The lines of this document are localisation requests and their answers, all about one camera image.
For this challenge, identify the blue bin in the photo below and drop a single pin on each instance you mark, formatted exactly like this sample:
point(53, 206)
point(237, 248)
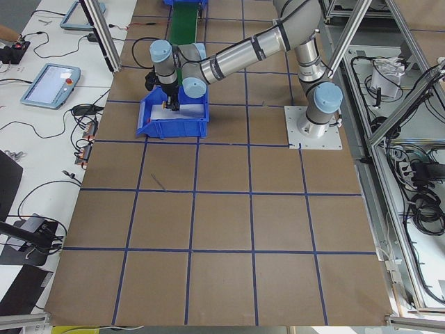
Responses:
point(202, 3)
point(156, 121)

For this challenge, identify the teach pendant near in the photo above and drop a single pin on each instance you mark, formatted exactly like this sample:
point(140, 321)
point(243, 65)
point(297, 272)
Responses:
point(52, 86)

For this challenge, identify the black power adapter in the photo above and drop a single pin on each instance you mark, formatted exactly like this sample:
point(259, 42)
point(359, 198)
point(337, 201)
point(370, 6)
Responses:
point(91, 37)

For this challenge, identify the person forearm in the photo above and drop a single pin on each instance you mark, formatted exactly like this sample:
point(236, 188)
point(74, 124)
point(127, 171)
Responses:
point(8, 34)

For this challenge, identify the blue bin right side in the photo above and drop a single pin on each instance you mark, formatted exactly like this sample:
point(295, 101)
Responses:
point(202, 3)

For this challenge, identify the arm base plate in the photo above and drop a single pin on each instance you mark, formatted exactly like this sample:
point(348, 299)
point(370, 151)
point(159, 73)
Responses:
point(304, 135)

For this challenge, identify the blue bin left side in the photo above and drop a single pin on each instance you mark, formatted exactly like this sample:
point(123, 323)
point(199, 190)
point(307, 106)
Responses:
point(156, 121)

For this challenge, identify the teach pendant far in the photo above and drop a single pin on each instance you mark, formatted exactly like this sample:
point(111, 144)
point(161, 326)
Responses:
point(75, 19)

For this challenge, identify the green conveyor belt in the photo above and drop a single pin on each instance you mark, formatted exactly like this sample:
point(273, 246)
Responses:
point(183, 24)

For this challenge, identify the aluminium frame post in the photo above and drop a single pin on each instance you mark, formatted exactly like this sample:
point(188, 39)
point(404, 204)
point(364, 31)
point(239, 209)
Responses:
point(100, 28)

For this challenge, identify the teach pendant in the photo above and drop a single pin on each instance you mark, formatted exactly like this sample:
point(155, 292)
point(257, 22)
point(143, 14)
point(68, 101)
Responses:
point(52, 86)
point(75, 19)

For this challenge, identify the white foam pad left bin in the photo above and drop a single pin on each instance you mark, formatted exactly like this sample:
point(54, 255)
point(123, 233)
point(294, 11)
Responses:
point(187, 111)

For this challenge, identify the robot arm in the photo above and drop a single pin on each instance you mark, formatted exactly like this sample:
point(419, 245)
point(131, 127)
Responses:
point(182, 67)

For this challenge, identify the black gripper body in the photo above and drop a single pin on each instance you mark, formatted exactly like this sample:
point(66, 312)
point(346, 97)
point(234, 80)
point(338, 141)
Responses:
point(170, 91)

